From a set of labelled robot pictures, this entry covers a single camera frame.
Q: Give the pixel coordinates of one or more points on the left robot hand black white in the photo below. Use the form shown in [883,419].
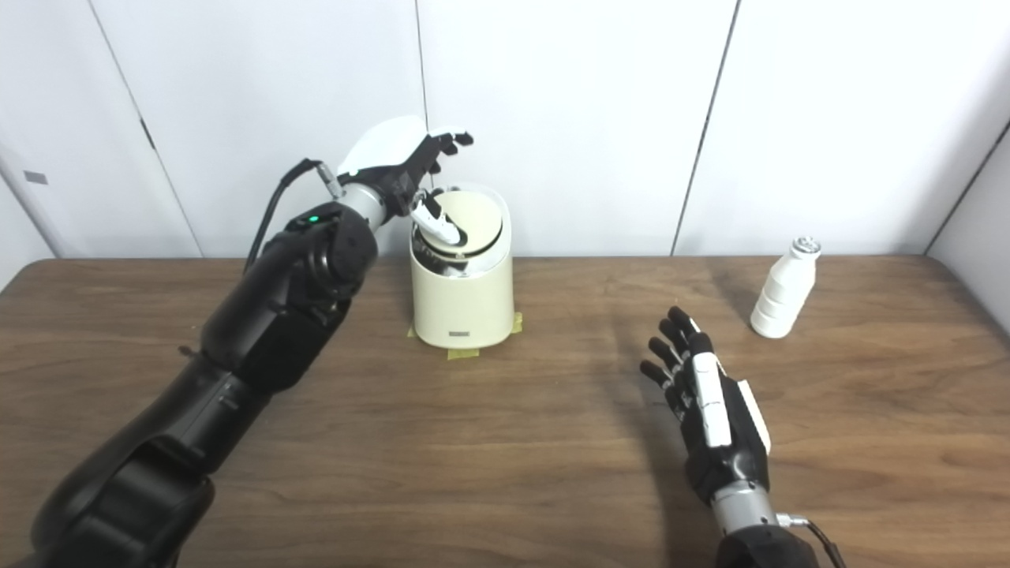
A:
[387,146]

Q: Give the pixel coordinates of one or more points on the small grey wall label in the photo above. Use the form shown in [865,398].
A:
[35,177]

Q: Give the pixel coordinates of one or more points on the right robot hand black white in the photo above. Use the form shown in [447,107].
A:
[722,442]

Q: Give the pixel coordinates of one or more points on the small white plastic bottle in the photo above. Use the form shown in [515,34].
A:
[781,296]

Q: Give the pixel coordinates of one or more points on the cream-colored bin with lid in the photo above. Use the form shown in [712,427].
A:
[465,304]

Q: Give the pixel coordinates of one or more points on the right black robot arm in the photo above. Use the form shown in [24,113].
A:
[746,517]

